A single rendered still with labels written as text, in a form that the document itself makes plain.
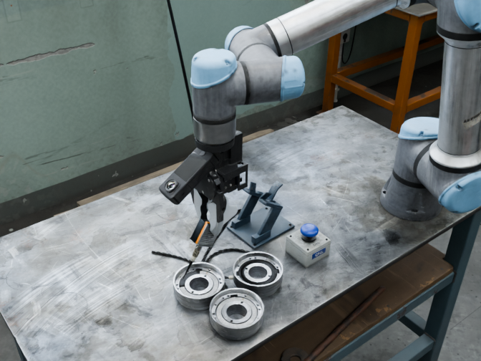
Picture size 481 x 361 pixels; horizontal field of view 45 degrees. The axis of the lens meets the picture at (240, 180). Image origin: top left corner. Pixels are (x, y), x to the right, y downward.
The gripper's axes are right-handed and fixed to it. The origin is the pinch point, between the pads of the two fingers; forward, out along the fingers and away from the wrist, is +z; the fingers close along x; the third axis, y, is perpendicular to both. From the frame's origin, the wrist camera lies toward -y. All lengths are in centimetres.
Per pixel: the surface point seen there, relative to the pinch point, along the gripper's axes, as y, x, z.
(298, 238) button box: 21.0, -5.1, 10.5
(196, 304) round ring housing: -7.0, -5.1, 12.7
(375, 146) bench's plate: 72, 14, 15
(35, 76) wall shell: 26, 154, 30
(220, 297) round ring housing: -2.6, -7.0, 12.0
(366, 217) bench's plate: 43.5, -6.6, 15.0
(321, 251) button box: 23.2, -10.1, 12.3
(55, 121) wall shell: 31, 154, 53
